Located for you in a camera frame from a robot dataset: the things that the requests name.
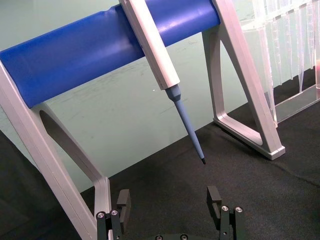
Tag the clear acrylic tip rack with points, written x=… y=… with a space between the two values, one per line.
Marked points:
x=285 y=105

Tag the white pipette with blue shaft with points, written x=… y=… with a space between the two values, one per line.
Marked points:
x=152 y=55

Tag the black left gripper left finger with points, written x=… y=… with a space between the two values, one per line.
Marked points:
x=124 y=205

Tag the clear pipette tip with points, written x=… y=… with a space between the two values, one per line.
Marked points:
x=291 y=67
x=311 y=45
x=301 y=72

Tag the silver stand with blue bar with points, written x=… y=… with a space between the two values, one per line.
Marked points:
x=75 y=62

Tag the black table cloth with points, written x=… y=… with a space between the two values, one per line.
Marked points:
x=175 y=195

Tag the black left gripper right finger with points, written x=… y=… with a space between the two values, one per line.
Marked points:
x=213 y=200

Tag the pale green wall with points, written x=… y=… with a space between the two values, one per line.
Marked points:
x=105 y=115

